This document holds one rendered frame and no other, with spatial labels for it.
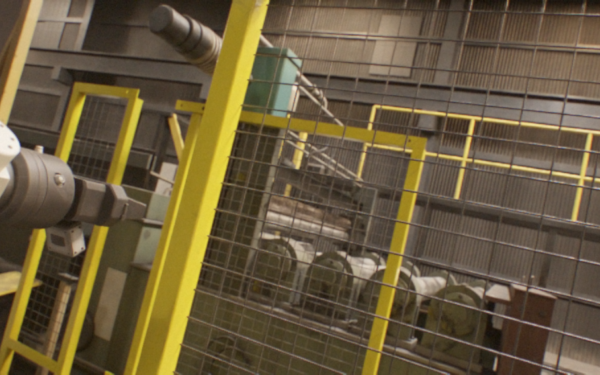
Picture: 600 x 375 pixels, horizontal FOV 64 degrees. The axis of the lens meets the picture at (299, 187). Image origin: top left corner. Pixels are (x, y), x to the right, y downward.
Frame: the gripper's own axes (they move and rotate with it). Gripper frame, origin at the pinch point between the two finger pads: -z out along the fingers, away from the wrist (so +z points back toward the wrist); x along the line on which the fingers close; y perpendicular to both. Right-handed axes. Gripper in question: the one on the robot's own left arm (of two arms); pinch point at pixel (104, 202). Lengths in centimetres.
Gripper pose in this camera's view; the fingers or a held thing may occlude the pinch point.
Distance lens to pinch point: 72.8
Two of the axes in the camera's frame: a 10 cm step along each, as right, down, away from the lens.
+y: -2.3, 9.7, -0.8
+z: -2.7, -1.4, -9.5
